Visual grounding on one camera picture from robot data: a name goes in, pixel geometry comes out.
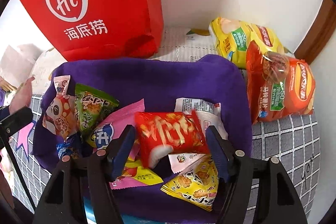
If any white plastic bag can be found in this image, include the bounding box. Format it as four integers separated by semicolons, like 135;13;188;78
0;43;49;85

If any large pink snack packet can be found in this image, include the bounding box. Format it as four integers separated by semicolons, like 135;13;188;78
9;76;36;115

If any brown wooden door frame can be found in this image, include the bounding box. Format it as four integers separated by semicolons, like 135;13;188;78
294;0;336;65

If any grey checked cloth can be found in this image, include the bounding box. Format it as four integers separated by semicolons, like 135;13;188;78
10;93;322;224

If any small blue snack packet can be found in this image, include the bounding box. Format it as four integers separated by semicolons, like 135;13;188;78
56;132;84;161

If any small peach snack packet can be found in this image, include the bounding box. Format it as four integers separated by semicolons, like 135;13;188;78
167;152;210;174

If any yellow chips bag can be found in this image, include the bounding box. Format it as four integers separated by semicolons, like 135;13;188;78
209;17;285;69

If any yellow triangular snack packet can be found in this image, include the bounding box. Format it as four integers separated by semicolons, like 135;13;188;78
160;154;219;212

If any red paper bag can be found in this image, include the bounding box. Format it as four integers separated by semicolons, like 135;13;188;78
16;0;164;62

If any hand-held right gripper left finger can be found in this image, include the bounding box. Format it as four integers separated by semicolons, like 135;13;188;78
33;124;135;224

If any orange chips bag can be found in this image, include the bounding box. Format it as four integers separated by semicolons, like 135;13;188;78
245;40;315;125

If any pink snack packet blue logo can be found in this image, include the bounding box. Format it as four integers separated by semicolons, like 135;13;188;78
87;98;164;183

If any red white panda snack packet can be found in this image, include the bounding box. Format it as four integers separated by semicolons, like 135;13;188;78
42;75;78;140

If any white barcode snack packet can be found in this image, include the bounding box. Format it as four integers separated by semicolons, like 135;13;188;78
174;97;229;146

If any purple towel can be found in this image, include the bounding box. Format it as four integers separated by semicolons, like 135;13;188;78
31;54;253;224

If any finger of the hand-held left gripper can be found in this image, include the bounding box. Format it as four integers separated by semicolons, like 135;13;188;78
0;107;34;147

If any green snack packet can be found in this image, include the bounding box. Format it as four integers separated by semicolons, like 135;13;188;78
74;83;120;140

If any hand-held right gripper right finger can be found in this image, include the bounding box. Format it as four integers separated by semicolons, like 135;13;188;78
206;126;307;224

